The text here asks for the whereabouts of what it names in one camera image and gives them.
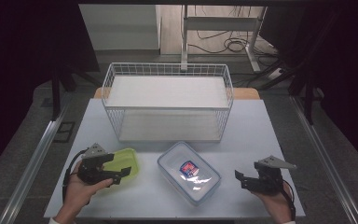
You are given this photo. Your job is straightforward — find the white power strip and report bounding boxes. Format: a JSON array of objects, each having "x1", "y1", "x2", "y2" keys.
[{"x1": 266, "y1": 66, "x2": 284, "y2": 81}]

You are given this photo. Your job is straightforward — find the black floor bracket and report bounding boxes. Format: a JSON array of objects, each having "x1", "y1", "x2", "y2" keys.
[{"x1": 53, "y1": 120, "x2": 76, "y2": 144}]

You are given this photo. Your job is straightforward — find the aluminium rail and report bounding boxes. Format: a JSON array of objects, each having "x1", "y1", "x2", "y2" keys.
[
  {"x1": 0, "y1": 98, "x2": 73, "y2": 224},
  {"x1": 288, "y1": 94, "x2": 358, "y2": 224}
]

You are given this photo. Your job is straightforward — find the wooden table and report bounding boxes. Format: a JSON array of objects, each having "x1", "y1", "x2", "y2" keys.
[{"x1": 92, "y1": 87, "x2": 261, "y2": 101}]

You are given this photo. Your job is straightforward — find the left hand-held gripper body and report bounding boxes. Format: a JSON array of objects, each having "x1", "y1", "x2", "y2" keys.
[{"x1": 76, "y1": 142, "x2": 117, "y2": 187}]

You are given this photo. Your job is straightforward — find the white wire basket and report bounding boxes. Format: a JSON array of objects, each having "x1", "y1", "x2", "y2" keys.
[{"x1": 101, "y1": 62, "x2": 235, "y2": 144}]

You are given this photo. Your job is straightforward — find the green plastic food container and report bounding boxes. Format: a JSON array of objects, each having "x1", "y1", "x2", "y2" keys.
[{"x1": 100, "y1": 147, "x2": 140, "y2": 189}]

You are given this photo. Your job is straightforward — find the clear food container blue rim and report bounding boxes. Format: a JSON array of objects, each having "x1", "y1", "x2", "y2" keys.
[{"x1": 157, "y1": 141, "x2": 223, "y2": 207}]

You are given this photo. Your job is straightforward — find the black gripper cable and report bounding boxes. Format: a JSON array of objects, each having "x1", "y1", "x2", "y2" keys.
[
  {"x1": 62, "y1": 148, "x2": 89, "y2": 203},
  {"x1": 281, "y1": 180, "x2": 297, "y2": 222}
]

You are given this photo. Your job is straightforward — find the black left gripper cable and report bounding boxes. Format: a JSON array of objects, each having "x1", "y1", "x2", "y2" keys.
[{"x1": 62, "y1": 148, "x2": 89, "y2": 203}]

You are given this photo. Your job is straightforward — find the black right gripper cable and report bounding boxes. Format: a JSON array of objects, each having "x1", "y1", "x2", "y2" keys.
[{"x1": 281, "y1": 180, "x2": 297, "y2": 222}]

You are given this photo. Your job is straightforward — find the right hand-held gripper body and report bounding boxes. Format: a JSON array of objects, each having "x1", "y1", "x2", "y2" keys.
[{"x1": 253, "y1": 155, "x2": 298, "y2": 196}]

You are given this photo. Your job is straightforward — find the white metal desk frame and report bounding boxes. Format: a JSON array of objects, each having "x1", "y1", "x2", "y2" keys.
[{"x1": 180, "y1": 4, "x2": 269, "y2": 74}]

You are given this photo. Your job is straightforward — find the person's right hand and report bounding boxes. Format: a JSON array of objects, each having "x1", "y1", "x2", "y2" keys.
[{"x1": 251, "y1": 182, "x2": 294, "y2": 220}]

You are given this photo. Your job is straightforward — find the black metal stand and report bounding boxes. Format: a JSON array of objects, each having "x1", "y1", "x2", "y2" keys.
[
  {"x1": 256, "y1": 54, "x2": 325, "y2": 126},
  {"x1": 49, "y1": 61, "x2": 104, "y2": 123}
]

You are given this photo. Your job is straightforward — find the white cabinet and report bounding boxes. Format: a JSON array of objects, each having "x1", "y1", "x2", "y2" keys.
[{"x1": 78, "y1": 4, "x2": 163, "y2": 52}]

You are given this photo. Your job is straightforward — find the dark curtain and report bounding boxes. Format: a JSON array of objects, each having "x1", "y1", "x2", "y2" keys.
[
  {"x1": 0, "y1": 0, "x2": 101, "y2": 182},
  {"x1": 259, "y1": 0, "x2": 358, "y2": 177}
]

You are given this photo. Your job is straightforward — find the black floor cables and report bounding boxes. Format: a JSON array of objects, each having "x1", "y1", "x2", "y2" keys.
[{"x1": 187, "y1": 5, "x2": 281, "y2": 58}]

